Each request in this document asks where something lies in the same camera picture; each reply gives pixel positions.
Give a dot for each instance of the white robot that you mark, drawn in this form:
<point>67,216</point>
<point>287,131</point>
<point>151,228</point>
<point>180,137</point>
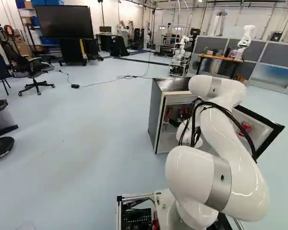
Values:
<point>246,36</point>
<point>181,51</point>

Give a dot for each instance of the large black screen on stand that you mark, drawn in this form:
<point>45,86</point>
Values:
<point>63,21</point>

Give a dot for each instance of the grey mini fridge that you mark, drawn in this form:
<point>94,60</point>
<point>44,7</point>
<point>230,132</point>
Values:
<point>156,112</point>

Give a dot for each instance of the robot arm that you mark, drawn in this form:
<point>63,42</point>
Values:
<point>196,172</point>

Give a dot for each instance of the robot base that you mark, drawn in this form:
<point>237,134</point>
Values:
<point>134,213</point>

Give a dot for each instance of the grey partition wall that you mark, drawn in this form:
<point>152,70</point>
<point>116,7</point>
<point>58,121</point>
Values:
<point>273,62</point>

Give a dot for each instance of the black-framed fridge door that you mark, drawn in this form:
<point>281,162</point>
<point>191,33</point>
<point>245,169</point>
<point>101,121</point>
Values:
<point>266,134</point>

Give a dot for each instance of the wooden-top table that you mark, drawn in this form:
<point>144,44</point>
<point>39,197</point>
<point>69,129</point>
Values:
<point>220,57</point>

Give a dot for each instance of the black office chair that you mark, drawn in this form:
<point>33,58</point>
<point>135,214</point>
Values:
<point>26,64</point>

